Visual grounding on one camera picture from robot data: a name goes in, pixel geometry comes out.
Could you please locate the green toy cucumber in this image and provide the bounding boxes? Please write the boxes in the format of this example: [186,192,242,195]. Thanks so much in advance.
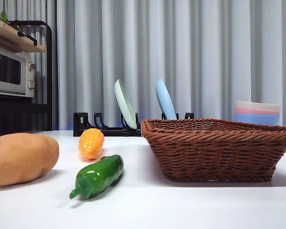
[69,154,124,200]

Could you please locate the blue bowl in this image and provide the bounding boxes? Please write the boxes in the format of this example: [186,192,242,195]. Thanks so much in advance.
[234,113,281,126]

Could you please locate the pale blue plate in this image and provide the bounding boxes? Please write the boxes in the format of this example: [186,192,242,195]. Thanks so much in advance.
[155,79,178,120]

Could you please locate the brown toy potato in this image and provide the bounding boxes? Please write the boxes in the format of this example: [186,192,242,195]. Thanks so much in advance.
[0,133,60,186]

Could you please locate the pink bowl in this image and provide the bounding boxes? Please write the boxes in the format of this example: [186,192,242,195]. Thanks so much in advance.
[234,106,281,115]

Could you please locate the wooden board with black handle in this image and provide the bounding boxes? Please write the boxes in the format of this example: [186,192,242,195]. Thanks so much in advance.
[0,20,47,53]

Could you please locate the brown wicker basket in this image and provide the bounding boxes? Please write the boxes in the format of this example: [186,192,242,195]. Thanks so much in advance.
[140,118,286,183]

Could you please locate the pale green plate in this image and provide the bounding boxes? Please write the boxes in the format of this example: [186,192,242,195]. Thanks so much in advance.
[114,79,137,129]

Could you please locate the black plate rack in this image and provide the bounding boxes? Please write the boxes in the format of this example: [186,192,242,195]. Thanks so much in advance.
[73,112,195,137]

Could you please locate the orange toy corn cob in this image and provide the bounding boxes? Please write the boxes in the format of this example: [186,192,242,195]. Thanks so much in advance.
[78,128,105,160]

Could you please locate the cream bowl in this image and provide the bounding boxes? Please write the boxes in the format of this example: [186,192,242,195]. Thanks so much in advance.
[234,100,281,112]

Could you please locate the grey curtain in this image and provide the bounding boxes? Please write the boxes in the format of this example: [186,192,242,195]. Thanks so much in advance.
[0,0,286,131]

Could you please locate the silver toaster oven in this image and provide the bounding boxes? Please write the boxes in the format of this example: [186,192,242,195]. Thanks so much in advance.
[0,44,37,98]

